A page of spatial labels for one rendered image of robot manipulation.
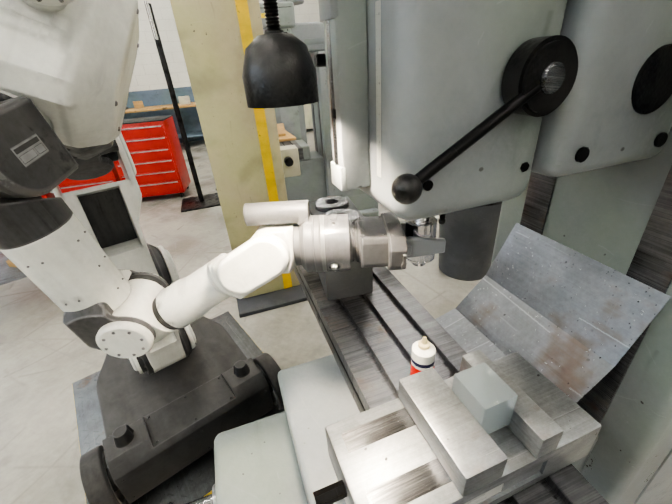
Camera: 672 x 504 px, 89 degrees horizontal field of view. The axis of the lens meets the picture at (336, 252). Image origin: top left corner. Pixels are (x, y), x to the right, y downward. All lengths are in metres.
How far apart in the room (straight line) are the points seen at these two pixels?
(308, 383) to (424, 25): 0.67
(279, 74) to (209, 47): 1.79
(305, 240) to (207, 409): 0.81
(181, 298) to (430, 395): 0.40
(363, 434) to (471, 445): 0.14
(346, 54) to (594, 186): 0.54
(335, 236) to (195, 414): 0.85
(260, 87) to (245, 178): 1.87
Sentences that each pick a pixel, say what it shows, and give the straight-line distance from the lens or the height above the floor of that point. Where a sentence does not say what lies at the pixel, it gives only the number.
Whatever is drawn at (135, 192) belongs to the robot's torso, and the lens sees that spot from 0.94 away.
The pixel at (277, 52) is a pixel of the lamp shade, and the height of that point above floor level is 1.49.
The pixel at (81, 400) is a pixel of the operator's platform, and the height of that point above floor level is 0.40.
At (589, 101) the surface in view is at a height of 1.43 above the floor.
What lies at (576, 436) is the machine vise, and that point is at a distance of 0.60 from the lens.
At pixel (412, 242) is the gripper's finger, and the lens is 0.51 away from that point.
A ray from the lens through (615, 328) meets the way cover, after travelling 0.79.
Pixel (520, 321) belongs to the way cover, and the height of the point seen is 0.96.
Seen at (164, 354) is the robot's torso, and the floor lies 0.70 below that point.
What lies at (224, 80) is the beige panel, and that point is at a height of 1.43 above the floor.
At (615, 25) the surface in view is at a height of 1.49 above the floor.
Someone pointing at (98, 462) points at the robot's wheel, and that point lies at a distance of 1.24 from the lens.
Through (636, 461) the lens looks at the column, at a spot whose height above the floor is 0.76.
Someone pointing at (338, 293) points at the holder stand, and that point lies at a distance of 0.86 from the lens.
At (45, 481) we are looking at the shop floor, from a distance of 2.15.
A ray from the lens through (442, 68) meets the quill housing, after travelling 0.37.
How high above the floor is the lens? 1.48
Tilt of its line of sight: 29 degrees down
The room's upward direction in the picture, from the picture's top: 4 degrees counter-clockwise
